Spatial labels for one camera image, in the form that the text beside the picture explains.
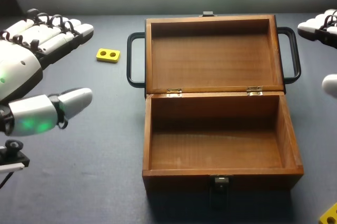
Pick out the yellow block with holes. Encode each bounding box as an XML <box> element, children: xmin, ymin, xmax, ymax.
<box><xmin>319</xmin><ymin>202</ymin><xmax>337</xmax><ymax>224</ymax></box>

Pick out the orange wooden box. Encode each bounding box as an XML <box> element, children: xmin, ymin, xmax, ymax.
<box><xmin>144</xmin><ymin>15</ymin><xmax>286</xmax><ymax>96</ymax></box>

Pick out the yellow two-hole block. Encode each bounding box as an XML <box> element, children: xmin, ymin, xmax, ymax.
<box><xmin>95</xmin><ymin>48</ymin><xmax>121</xmax><ymax>64</ymax></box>

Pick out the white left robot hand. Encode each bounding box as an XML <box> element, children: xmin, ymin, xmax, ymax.
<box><xmin>0</xmin><ymin>8</ymin><xmax>94</xmax><ymax>137</ymax></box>

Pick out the grey table cloth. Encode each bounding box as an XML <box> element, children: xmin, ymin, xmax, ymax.
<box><xmin>0</xmin><ymin>13</ymin><xmax>337</xmax><ymax>224</ymax></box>

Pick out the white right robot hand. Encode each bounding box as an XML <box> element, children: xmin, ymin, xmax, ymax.
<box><xmin>297</xmin><ymin>9</ymin><xmax>337</xmax><ymax>99</ymax></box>

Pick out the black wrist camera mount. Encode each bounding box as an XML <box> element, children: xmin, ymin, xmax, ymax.
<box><xmin>0</xmin><ymin>139</ymin><xmax>31</xmax><ymax>175</ymax></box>

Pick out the brown wooden box base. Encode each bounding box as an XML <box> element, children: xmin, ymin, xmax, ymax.
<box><xmin>142</xmin><ymin>91</ymin><xmax>304</xmax><ymax>203</ymax></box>

